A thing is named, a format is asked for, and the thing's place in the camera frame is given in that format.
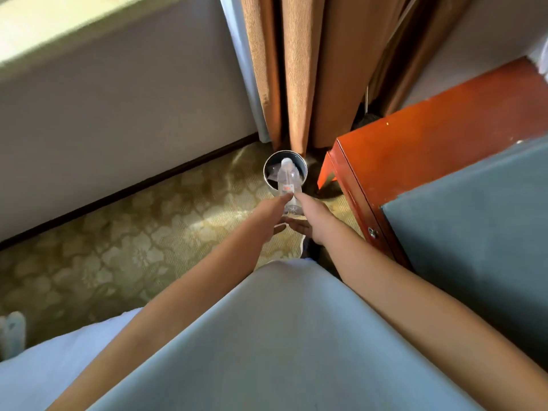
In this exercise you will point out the person's left hand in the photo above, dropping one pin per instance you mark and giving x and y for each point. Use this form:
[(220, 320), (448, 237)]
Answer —
[(272, 218)]

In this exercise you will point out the person's right hand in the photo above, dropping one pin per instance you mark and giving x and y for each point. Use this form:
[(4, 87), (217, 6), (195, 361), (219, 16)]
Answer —
[(317, 222)]

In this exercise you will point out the small clear bottles pair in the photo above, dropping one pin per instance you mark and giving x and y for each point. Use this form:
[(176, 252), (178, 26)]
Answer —
[(289, 179)]

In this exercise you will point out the grey mini fridge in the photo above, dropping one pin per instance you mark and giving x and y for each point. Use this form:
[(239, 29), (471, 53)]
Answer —
[(471, 235)]

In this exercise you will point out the person's right forearm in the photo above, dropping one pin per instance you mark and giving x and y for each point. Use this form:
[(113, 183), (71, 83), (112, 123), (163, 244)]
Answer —
[(428, 321)]

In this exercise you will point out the person's left forearm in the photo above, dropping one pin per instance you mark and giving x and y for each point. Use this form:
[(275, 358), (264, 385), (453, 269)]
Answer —
[(171, 321)]

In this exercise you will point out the person's right black shoe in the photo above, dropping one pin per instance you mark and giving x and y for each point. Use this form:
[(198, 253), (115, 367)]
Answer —
[(309, 249)]

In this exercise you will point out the person's grey shirt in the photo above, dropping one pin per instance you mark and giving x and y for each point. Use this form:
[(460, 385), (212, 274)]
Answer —
[(291, 338)]

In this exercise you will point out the round metal trash bin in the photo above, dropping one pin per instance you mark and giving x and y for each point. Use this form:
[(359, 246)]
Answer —
[(270, 166)]

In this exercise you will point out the white sheer curtain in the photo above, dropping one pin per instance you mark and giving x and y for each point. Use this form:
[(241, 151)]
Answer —
[(242, 59)]

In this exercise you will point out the brown curtain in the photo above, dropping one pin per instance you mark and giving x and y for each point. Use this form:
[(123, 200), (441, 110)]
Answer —
[(321, 59)]

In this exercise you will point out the white bed sheet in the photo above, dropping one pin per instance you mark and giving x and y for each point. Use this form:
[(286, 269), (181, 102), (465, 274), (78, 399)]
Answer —
[(43, 363)]

